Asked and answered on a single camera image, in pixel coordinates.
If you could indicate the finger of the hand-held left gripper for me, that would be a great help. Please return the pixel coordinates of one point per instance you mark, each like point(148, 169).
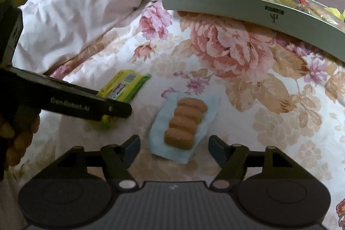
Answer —
point(118, 110)

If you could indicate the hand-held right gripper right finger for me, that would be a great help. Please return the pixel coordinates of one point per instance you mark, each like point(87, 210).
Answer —
point(217, 150)

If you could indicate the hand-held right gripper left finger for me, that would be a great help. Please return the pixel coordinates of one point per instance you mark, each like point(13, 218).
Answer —
point(132, 149)

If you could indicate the yellow green snack packet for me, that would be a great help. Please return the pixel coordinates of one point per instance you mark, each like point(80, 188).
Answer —
point(126, 84)

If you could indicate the clear sausage pack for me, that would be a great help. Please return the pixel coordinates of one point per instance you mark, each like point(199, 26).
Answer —
point(180, 125)

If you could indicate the grey cardboard tray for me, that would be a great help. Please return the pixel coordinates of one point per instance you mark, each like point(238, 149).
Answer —
point(242, 9)

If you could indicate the person's left hand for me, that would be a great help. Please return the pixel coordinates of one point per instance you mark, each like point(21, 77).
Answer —
point(21, 135)

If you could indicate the pale pink quilt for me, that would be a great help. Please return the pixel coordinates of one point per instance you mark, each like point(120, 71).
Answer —
point(80, 17)

